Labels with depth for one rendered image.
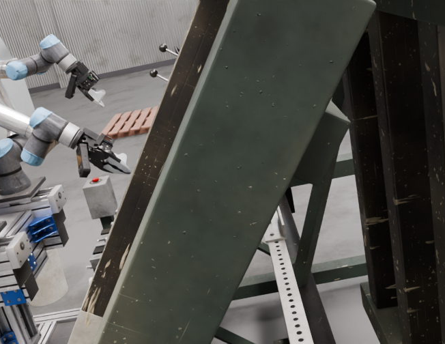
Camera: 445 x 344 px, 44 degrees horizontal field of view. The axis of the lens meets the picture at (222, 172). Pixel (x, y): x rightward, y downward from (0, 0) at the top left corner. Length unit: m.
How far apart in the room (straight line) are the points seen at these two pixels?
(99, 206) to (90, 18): 10.04
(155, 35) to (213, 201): 11.98
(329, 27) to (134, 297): 0.31
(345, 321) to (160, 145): 1.88
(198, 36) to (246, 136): 0.81
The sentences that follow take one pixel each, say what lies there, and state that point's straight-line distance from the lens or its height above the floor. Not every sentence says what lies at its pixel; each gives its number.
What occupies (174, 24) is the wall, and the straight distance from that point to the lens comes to 12.38.
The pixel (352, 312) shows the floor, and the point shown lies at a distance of 3.04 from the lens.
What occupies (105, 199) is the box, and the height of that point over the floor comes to 0.85.
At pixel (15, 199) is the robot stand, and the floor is 1.02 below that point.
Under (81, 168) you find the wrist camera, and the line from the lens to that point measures 1.80.
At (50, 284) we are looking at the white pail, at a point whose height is 0.13.
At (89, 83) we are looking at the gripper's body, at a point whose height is 1.46.
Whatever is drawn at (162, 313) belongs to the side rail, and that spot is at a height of 1.50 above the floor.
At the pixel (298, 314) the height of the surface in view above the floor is 1.02.
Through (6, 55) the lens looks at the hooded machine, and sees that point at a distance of 9.07.
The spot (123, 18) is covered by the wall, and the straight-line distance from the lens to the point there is 12.53.
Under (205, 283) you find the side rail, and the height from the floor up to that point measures 1.53.
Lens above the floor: 1.81
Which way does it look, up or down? 20 degrees down
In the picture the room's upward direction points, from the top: 12 degrees counter-clockwise
